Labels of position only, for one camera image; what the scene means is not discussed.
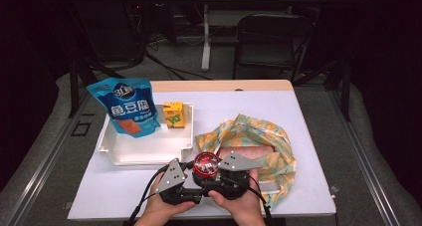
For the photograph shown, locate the orange-print fabric bag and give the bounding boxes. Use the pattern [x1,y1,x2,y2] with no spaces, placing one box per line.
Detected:
[194,113,298,211]

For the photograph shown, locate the person's right hand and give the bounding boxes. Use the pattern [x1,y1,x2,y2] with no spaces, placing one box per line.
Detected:
[207,168,267,226]

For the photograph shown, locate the red can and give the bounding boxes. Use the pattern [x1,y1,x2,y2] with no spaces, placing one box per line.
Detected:
[192,151,220,179]

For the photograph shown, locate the black folding chair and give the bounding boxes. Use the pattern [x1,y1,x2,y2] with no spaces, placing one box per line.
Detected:
[232,13,315,84]

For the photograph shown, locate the left hand-held gripper cable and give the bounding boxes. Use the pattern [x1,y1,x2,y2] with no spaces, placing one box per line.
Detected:
[127,164,171,226]

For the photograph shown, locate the right hand-held gripper cable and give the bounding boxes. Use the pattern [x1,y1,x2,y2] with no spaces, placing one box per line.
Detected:
[247,175,275,226]

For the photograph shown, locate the yellow drink carton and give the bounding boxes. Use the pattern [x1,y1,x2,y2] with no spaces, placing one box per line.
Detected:
[162,102,186,130]

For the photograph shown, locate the person's left hand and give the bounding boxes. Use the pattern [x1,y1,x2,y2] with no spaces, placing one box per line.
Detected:
[133,171,197,226]

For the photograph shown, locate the aluminium floor rail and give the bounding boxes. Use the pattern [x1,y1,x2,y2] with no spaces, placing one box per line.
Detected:
[4,86,99,226]
[326,86,401,226]

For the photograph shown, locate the hand-held gripper cable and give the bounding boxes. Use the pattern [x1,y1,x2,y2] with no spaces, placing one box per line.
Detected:
[127,164,171,226]
[247,175,275,226]

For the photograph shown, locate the black floor cables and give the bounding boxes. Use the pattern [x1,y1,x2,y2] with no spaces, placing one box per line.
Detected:
[143,33,213,82]

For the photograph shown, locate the white desk leg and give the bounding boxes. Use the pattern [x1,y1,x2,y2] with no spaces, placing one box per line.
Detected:
[200,3,213,73]

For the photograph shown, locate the blue snack pouch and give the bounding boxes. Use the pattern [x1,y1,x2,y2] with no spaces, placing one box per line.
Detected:
[87,77,162,139]

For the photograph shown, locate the dark cabinet with red light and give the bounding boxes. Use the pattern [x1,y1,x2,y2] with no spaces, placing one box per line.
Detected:
[76,0,147,63]

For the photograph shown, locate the black metal stand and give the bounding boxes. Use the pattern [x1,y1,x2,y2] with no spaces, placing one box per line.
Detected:
[292,58,352,122]
[67,55,131,118]

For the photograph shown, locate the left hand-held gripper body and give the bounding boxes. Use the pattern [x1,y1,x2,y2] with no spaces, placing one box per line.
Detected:
[154,157,188,206]

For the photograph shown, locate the white plastic box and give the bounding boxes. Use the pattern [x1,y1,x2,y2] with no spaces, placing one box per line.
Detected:
[98,102,195,166]

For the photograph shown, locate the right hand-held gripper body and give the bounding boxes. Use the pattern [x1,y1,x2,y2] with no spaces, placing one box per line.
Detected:
[208,149,264,201]

